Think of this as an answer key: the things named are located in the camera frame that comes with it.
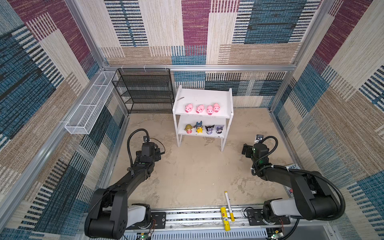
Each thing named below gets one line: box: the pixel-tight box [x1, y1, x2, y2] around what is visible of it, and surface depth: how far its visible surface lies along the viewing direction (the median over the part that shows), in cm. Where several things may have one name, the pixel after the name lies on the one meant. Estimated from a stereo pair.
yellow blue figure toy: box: [193, 120, 204, 134], surface depth 87 cm
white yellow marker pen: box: [224, 191, 236, 222], surface depth 77 cm
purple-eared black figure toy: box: [215, 124, 225, 134], surface depth 85 cm
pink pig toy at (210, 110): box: [206, 105, 214, 116], surface depth 74 cm
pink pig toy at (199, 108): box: [195, 104, 205, 114], surface depth 74 cm
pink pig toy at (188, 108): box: [185, 103, 193, 113], surface depth 75 cm
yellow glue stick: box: [220, 207, 231, 232], surface depth 74 cm
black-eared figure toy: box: [205, 124, 215, 135], surface depth 85 cm
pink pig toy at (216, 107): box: [213, 103, 220, 113], surface depth 75 cm
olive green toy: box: [184, 124, 193, 134], surface depth 88 cm
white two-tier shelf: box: [172, 85, 234, 152], surface depth 83 cm
